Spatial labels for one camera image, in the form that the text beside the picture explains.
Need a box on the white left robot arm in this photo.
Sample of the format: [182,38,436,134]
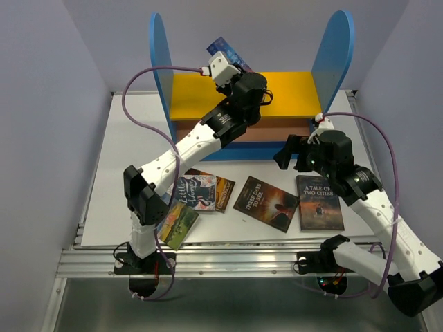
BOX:
[114,70,268,273]

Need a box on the Tale Of Two Cities book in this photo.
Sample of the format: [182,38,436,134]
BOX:
[296,175,345,232]

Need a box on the Jane Eyre blue book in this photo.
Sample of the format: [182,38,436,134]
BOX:
[206,37,253,72]

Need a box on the Little Women floral book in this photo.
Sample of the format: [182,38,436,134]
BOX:
[174,175,217,211]

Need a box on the aluminium mounting rail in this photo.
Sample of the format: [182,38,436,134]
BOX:
[55,237,424,277]

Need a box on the Edward Tulane brown book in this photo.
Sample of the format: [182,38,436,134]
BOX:
[186,168,236,214]

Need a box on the Three Days To See book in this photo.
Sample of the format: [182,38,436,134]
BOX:
[233,176,300,233]

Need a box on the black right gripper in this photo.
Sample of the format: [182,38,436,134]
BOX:
[273,133,334,180]

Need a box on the blue yellow wooden bookshelf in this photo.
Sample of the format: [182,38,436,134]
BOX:
[149,10,355,161]

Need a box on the Animal Farm book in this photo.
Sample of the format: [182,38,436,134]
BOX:
[158,202,199,250]

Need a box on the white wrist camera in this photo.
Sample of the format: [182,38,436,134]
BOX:
[201,51,241,87]
[309,113,334,140]

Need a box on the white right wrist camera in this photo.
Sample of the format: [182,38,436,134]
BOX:
[309,113,334,140]

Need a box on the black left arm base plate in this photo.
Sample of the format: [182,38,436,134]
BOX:
[114,252,172,275]

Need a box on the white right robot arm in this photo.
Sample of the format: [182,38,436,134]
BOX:
[273,130,442,317]

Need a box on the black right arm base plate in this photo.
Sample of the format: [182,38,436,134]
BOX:
[295,251,336,275]

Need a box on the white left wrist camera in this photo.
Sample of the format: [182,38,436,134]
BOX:
[201,51,241,87]

